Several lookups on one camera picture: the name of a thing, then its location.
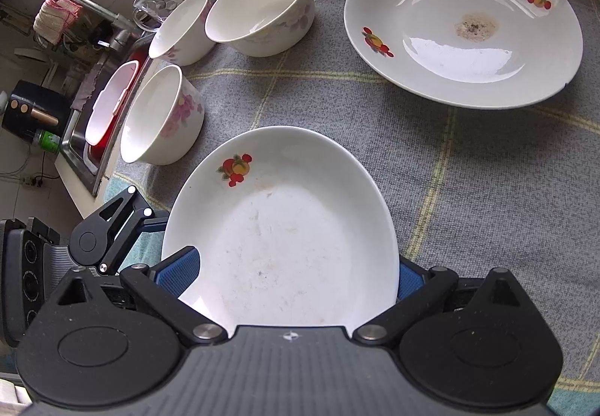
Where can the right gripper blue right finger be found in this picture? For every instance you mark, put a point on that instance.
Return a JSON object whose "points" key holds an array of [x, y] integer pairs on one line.
{"points": [[412, 278]]}

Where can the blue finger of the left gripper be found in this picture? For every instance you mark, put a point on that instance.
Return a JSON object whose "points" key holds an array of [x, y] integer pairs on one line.
{"points": [[151, 224]]}

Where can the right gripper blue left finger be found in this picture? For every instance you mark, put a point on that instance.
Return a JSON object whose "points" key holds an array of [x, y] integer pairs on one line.
{"points": [[176, 273]]}

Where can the white bowl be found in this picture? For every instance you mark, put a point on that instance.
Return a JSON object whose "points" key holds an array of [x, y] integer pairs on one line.
{"points": [[164, 119], [259, 28], [182, 38]]}

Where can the white plate with stain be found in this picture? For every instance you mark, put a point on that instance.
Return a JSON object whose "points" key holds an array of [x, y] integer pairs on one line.
{"points": [[484, 54]]}

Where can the red wash basin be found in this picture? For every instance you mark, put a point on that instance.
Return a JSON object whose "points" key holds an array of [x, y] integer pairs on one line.
{"points": [[92, 156]]}

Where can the steel sink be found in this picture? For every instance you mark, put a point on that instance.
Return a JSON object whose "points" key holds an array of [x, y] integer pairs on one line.
{"points": [[72, 142]]}

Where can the white pink colander basket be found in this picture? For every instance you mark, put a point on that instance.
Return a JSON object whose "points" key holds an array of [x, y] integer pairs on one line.
{"points": [[108, 103]]}

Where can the grey checked towel mat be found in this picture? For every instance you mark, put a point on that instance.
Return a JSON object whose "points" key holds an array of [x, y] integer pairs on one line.
{"points": [[469, 190]]}

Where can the steel faucet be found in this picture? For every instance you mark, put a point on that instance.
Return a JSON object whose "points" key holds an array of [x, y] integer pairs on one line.
{"points": [[100, 26]]}

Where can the glass mug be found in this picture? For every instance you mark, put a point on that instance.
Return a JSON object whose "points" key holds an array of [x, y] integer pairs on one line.
{"points": [[149, 15]]}

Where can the pink rag on faucet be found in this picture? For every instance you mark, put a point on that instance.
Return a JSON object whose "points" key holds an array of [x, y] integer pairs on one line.
{"points": [[56, 19]]}

